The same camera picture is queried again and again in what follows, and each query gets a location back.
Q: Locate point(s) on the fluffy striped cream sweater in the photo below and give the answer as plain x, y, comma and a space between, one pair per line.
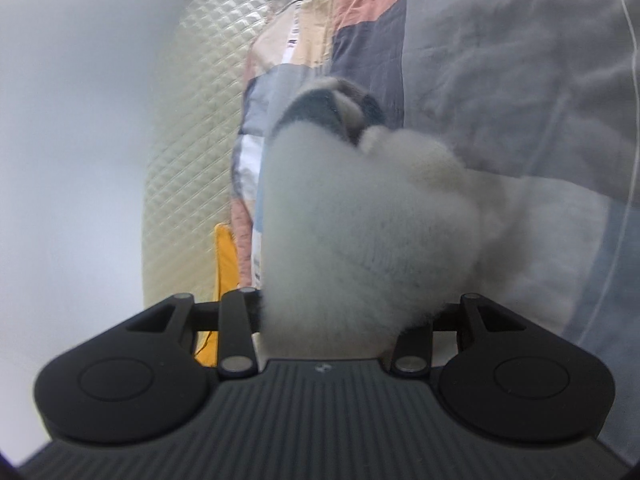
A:
360, 240

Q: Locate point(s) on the patchwork quilt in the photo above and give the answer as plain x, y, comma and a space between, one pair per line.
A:
500, 60

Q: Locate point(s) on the yellow pillow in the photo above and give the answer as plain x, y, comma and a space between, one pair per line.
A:
225, 260

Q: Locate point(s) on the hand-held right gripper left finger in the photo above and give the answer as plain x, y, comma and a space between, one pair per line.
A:
240, 320

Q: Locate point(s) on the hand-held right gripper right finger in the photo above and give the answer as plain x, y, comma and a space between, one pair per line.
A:
415, 342

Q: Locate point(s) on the cream quilted headboard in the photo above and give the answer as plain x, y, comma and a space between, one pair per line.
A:
200, 110

